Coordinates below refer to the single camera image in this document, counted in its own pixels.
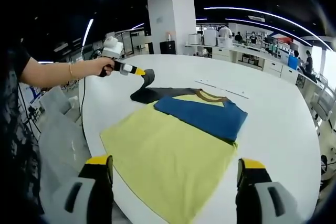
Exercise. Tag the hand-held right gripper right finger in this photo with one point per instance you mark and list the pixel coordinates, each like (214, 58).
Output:
(249, 195)

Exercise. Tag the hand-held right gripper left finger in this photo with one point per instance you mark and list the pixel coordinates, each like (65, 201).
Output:
(99, 195)

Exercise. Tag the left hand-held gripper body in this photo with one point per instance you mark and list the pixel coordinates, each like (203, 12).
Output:
(113, 49)

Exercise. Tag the yellow blue dark garment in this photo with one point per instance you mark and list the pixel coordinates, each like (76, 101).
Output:
(170, 161)

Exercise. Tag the person's left hand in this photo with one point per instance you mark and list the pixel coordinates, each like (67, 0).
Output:
(98, 62)

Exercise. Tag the long ceiling light strip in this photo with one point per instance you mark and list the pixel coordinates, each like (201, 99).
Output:
(249, 11)
(88, 32)
(262, 24)

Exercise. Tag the black cabinet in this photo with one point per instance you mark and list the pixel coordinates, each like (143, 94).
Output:
(167, 47)

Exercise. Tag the white bottle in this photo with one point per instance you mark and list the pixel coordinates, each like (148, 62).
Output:
(169, 37)

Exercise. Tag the white square pillar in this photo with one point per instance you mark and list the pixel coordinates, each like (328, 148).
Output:
(170, 19)

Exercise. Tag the small white appliance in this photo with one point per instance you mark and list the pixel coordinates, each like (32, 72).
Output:
(195, 39)

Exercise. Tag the large white appliance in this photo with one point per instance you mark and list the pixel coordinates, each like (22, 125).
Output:
(210, 37)

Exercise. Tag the white board blue print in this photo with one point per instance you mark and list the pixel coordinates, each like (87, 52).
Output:
(31, 95)

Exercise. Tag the white flat table strip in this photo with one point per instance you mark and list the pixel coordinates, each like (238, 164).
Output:
(223, 89)

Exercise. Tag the person's dark patterned clothing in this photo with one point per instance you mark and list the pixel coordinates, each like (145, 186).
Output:
(15, 142)

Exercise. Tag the white mesh office chair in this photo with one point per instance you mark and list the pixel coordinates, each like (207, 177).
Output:
(321, 103)

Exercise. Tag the white counter with cabinets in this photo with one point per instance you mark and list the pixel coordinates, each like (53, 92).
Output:
(273, 66)

